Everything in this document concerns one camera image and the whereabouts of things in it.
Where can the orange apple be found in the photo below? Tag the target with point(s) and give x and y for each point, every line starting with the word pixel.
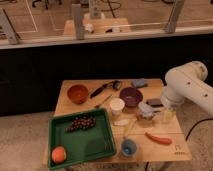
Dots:
pixel 58 155

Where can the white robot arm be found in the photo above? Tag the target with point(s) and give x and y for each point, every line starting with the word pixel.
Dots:
pixel 187 82

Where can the white cup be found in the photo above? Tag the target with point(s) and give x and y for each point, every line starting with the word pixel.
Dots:
pixel 116 105

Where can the purple bowl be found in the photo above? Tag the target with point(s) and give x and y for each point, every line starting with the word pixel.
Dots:
pixel 131 96

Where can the orange bowl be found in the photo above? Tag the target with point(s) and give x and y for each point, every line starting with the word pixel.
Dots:
pixel 78 93

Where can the grey blue sponge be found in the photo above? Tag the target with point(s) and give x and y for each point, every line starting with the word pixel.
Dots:
pixel 139 83

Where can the wooden spoon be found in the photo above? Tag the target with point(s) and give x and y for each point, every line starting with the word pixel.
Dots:
pixel 127 124

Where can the dark grape bunch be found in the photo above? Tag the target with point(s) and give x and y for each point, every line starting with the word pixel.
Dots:
pixel 81 123

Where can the grey toy on jar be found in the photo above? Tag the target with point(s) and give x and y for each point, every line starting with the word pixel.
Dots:
pixel 145 114

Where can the dark rectangular block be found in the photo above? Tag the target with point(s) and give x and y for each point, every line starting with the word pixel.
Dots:
pixel 154 102

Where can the small wooden table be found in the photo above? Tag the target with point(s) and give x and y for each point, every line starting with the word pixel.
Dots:
pixel 148 150

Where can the green plastic tray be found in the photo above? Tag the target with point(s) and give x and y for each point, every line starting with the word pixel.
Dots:
pixel 81 145

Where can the background wooden table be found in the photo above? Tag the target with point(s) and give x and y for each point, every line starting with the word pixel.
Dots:
pixel 100 26

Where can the blue cup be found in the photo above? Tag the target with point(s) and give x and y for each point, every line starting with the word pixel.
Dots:
pixel 128 148

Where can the black handled knife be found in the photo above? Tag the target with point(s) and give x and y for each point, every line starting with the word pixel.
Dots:
pixel 115 85

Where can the thin utensil with dark handle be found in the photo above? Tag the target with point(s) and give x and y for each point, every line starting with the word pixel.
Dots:
pixel 100 104

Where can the middle metal post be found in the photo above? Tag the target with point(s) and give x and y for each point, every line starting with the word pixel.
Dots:
pixel 78 21

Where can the metal post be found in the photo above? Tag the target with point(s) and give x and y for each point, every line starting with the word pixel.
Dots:
pixel 7 27
pixel 78 21
pixel 173 18

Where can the right metal post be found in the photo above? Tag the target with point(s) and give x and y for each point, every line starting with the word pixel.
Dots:
pixel 173 18

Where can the left metal post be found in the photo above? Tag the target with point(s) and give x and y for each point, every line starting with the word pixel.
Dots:
pixel 7 27

